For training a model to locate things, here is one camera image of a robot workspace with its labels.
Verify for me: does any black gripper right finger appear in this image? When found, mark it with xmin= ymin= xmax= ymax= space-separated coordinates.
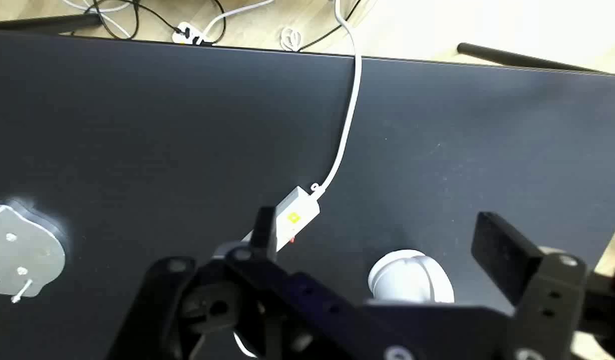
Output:
xmin=470 ymin=211 xmax=586 ymax=360

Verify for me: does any white wall plug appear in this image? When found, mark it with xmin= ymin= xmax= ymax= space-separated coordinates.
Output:
xmin=170 ymin=22 xmax=213 ymax=49

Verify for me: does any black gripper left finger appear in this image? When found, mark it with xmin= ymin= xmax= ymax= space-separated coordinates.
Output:
xmin=104 ymin=207 xmax=278 ymax=360

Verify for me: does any white electric kettle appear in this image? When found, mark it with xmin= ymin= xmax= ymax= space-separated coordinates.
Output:
xmin=364 ymin=248 xmax=456 ymax=308

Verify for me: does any black floor cable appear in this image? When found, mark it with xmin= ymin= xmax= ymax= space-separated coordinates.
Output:
xmin=88 ymin=0 xmax=229 ymax=49
xmin=297 ymin=0 xmax=362 ymax=55

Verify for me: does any white power strip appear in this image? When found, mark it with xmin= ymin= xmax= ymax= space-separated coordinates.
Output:
xmin=213 ymin=186 xmax=322 ymax=263

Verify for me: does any white floor cable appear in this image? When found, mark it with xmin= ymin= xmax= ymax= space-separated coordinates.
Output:
xmin=203 ymin=0 xmax=276 ymax=42

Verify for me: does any black metal bar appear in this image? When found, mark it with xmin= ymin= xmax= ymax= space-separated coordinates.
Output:
xmin=0 ymin=14 xmax=104 ymax=37

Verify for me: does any white power strip cable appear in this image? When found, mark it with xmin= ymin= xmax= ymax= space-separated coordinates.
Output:
xmin=310 ymin=0 xmax=364 ymax=201

